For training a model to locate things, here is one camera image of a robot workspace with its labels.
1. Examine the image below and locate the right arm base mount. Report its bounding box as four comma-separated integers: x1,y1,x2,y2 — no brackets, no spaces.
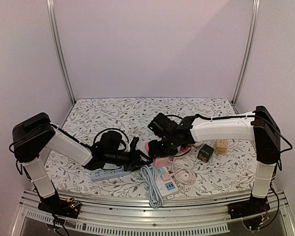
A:
228,195,270,219

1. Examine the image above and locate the pink cube socket adapter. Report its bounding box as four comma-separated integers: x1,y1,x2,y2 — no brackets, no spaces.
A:
153,157,169,168

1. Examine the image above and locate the light blue coiled cable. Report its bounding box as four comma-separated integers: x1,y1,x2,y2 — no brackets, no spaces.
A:
140,164,165,209

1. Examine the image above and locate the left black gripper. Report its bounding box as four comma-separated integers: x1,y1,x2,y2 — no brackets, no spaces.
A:
104,147,152,172

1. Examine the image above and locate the white power strip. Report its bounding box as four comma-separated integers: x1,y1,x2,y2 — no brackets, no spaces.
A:
156,167,178,199

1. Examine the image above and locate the right aluminium frame post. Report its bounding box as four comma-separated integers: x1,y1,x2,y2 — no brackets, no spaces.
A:
231,0,260,106

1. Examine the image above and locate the dark green cube adapter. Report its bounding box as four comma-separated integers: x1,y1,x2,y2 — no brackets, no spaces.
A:
197,144,214,163

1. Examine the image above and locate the grey-blue power strip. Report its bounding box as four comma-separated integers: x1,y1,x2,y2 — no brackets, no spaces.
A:
90,164,131,182

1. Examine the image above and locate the beige cube socket adapter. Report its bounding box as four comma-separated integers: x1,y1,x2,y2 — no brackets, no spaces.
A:
214,140,228,155

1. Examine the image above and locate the pink round plug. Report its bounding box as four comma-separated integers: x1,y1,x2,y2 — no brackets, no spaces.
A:
160,173,172,182

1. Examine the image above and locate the pink plug adapter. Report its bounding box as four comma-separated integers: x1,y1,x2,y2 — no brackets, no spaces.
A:
145,142,150,152

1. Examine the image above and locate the aluminium front rail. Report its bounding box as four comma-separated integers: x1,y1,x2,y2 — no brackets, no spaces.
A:
14,190,295,234

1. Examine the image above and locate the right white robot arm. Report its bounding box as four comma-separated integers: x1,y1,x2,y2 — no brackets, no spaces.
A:
146,106,285,214

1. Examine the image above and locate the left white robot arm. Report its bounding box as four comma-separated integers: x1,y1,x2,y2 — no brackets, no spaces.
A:
9,113,152,213

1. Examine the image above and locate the red cube socket adapter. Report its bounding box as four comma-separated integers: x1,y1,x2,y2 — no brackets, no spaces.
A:
180,144,192,152

